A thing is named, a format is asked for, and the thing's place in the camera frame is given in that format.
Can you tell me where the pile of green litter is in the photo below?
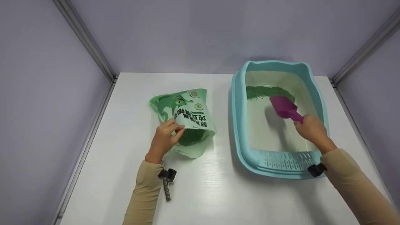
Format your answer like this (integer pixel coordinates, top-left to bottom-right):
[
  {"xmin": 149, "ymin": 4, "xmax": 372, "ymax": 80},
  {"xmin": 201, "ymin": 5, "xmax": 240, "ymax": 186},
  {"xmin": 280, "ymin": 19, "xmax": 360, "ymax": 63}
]
[{"xmin": 246, "ymin": 86, "xmax": 295, "ymax": 103}]

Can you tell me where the black and white strip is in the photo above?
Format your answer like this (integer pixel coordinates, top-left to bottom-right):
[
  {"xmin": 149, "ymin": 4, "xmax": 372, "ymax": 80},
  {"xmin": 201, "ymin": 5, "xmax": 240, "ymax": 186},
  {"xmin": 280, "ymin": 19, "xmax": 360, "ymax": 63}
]
[{"xmin": 161, "ymin": 160, "xmax": 174, "ymax": 203}]

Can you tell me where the person's left hand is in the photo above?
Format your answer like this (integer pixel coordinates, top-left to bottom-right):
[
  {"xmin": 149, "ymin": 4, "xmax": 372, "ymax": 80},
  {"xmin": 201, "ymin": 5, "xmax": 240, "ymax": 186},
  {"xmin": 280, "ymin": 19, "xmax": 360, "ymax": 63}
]
[{"xmin": 145, "ymin": 118, "xmax": 186, "ymax": 164}]

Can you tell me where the green printed litter bag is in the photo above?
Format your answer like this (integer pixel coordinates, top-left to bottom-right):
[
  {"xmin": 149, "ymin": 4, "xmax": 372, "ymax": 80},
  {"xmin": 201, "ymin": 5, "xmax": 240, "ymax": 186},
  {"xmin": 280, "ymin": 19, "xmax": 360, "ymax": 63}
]
[{"xmin": 149, "ymin": 88, "xmax": 216, "ymax": 159}]

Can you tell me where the black wrist band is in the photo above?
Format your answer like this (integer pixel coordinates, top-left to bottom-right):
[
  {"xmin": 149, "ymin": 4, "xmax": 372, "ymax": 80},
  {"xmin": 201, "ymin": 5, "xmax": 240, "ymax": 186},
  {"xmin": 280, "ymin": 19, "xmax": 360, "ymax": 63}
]
[
  {"xmin": 307, "ymin": 163, "xmax": 328, "ymax": 178},
  {"xmin": 158, "ymin": 168, "xmax": 177, "ymax": 183}
]

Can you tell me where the purple plastic scoop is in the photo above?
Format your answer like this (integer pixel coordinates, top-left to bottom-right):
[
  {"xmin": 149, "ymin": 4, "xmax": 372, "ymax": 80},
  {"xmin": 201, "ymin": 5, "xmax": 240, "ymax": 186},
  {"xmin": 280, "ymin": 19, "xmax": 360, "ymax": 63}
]
[{"xmin": 269, "ymin": 95, "xmax": 304, "ymax": 124}]

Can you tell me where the person's right forearm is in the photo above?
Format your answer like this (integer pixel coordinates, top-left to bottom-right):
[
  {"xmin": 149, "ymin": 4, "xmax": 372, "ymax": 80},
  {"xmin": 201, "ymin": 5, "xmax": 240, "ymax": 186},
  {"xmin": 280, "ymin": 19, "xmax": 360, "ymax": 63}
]
[{"xmin": 320, "ymin": 148, "xmax": 400, "ymax": 225}]

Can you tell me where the person's left forearm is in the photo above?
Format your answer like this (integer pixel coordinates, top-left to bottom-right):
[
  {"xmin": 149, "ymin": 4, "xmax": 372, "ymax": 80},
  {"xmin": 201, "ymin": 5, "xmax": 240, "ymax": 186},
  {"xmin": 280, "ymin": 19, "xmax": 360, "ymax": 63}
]
[{"xmin": 122, "ymin": 160, "xmax": 164, "ymax": 225}]

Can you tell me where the green litter inside bag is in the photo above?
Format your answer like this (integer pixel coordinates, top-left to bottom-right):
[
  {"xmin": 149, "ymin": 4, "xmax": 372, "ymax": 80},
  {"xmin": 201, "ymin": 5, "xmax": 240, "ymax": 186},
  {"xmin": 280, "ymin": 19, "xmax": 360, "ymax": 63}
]
[{"xmin": 178, "ymin": 128, "xmax": 206, "ymax": 147}]

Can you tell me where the light blue litter box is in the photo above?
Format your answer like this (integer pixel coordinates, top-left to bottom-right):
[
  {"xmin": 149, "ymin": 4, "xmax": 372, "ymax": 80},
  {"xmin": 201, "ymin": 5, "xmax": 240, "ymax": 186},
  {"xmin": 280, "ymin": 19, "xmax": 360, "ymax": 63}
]
[{"xmin": 232, "ymin": 60, "xmax": 330, "ymax": 180}]

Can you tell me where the person's right hand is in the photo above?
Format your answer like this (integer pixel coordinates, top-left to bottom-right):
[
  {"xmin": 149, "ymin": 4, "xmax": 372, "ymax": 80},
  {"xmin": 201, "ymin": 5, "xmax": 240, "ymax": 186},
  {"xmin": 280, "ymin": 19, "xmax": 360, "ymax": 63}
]
[{"xmin": 294, "ymin": 114, "xmax": 338, "ymax": 155}]

